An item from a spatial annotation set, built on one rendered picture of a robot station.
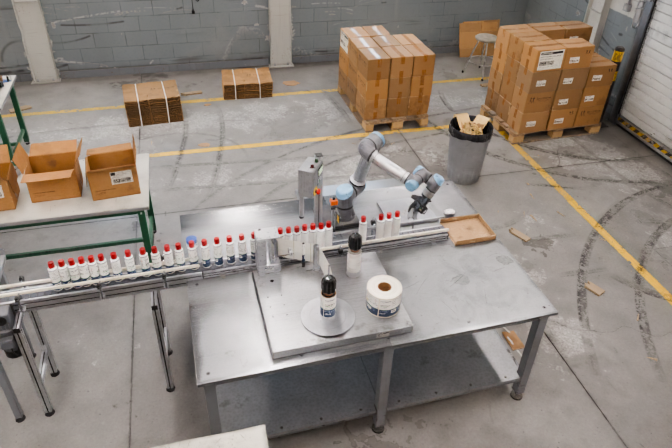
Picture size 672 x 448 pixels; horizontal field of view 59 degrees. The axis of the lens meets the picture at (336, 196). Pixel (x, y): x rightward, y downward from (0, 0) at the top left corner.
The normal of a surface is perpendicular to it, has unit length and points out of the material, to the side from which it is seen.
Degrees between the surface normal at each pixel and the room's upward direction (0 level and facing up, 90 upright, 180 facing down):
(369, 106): 88
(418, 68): 90
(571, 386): 0
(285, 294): 0
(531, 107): 92
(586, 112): 87
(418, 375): 1
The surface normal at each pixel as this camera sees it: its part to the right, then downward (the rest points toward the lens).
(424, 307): 0.03, -0.83
